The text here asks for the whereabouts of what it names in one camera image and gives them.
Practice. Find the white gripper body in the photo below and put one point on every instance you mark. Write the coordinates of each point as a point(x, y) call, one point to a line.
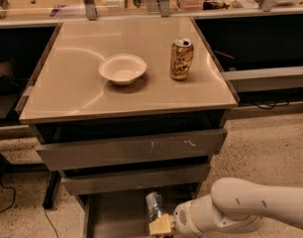
point(182, 218)

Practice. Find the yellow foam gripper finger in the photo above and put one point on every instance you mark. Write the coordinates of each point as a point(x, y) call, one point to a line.
point(162, 226)

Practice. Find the blue silver redbull can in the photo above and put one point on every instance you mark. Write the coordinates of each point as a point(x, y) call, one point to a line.
point(154, 205)

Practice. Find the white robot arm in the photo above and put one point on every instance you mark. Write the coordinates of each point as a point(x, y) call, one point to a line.
point(234, 205)

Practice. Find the grey middle drawer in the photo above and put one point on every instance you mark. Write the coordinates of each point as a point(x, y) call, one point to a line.
point(136, 179)

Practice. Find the grey open bottom drawer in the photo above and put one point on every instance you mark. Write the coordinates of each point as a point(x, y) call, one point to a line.
point(124, 214)

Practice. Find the grey top drawer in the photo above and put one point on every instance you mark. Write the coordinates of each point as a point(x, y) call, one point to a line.
point(130, 150)

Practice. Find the grey drawer cabinet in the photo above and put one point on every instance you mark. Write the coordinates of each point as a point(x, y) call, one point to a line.
point(126, 107)

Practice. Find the gold patterned soda can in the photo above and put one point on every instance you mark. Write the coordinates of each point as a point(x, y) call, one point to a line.
point(181, 58)

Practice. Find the white paper bowl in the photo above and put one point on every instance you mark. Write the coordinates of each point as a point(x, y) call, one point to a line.
point(122, 69)

